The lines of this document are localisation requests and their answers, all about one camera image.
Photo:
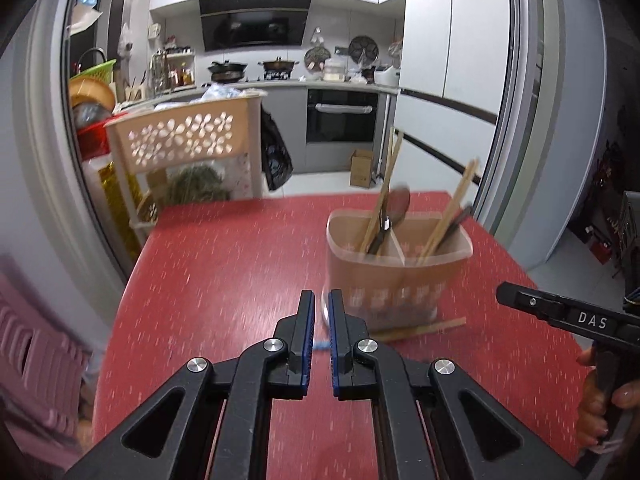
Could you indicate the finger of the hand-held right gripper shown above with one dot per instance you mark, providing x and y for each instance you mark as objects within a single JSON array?
[{"x": 525, "y": 300}]

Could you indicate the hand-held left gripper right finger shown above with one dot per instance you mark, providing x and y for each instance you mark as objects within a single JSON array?
[{"x": 342, "y": 355}]

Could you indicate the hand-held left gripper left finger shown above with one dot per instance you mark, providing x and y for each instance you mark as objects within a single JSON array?
[{"x": 302, "y": 355}]

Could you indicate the beige plastic utensil holder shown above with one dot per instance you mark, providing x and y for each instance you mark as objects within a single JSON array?
[{"x": 380, "y": 285}]

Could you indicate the blue patterned chopstick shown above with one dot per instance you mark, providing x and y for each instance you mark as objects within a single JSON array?
[{"x": 425, "y": 329}]

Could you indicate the dark grey spoon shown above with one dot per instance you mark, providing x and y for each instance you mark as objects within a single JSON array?
[
  {"x": 400, "y": 201},
  {"x": 457, "y": 217}
]

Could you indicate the person's right hand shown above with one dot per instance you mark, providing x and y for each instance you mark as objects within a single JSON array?
[{"x": 590, "y": 410}]

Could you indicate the red box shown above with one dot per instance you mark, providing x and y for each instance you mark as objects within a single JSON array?
[{"x": 600, "y": 252}]

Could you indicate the cardboard box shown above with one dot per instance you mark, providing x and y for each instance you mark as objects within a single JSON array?
[{"x": 361, "y": 170}]

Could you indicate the black plastic bag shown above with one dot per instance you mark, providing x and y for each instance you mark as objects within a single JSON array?
[{"x": 276, "y": 160}]

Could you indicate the bag of green vegetables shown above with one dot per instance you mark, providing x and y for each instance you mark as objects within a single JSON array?
[{"x": 197, "y": 185}]

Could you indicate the black built-in oven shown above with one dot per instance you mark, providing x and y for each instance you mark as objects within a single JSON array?
[{"x": 340, "y": 127}]

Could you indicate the yellow oil bottle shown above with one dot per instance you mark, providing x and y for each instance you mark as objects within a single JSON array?
[{"x": 117, "y": 195}]

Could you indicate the beige flower-cutout storage rack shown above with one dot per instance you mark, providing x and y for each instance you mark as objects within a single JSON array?
[{"x": 175, "y": 135}]

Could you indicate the pink plastic stool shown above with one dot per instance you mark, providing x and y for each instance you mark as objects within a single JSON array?
[{"x": 35, "y": 360}]

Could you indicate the white refrigerator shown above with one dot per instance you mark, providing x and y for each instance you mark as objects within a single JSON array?
[{"x": 450, "y": 35}]

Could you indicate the white steamer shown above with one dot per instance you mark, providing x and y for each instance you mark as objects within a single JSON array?
[{"x": 334, "y": 71}]

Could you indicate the dark pot with lid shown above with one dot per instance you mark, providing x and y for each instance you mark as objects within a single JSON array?
[{"x": 277, "y": 66}]

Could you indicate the black wok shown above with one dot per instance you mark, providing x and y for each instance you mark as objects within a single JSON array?
[{"x": 227, "y": 71}]

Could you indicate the red basin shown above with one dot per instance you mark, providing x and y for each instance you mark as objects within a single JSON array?
[{"x": 92, "y": 142}]

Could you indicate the spice rack with bottles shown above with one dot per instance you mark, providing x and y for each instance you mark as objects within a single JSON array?
[{"x": 180, "y": 75}]

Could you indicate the metal bowl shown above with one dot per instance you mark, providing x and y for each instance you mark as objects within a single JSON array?
[{"x": 90, "y": 115}]

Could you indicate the black range hood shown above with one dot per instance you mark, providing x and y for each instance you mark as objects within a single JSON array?
[{"x": 250, "y": 30}]

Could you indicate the orange basin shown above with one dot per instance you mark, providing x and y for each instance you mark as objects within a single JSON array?
[{"x": 90, "y": 91}]

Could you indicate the green plastic basket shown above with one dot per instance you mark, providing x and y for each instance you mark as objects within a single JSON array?
[{"x": 92, "y": 71}]

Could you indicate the hanging white plastic bag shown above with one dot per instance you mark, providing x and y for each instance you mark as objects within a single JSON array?
[{"x": 126, "y": 42}]

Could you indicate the large round wall trivet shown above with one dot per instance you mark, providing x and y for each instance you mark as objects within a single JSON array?
[{"x": 364, "y": 47}]

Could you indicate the small round wall trivet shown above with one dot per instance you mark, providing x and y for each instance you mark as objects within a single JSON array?
[{"x": 316, "y": 55}]

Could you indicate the grey sliding door frame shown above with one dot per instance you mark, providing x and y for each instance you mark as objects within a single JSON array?
[{"x": 50, "y": 125}]

